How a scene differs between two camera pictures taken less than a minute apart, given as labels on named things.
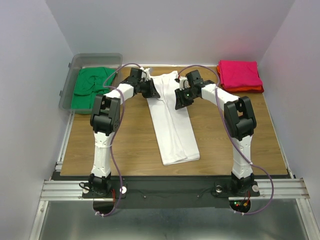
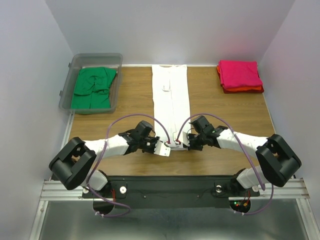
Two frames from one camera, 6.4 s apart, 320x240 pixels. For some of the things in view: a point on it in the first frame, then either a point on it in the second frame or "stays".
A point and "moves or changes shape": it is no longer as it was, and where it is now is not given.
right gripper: [180, 97] → [193, 143]
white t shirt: [174, 128] moves or changes shape
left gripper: [149, 89] → [152, 145]
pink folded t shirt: [237, 74] stays
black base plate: [178, 192] stays
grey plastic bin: [111, 60] stays
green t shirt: [90, 82] stays
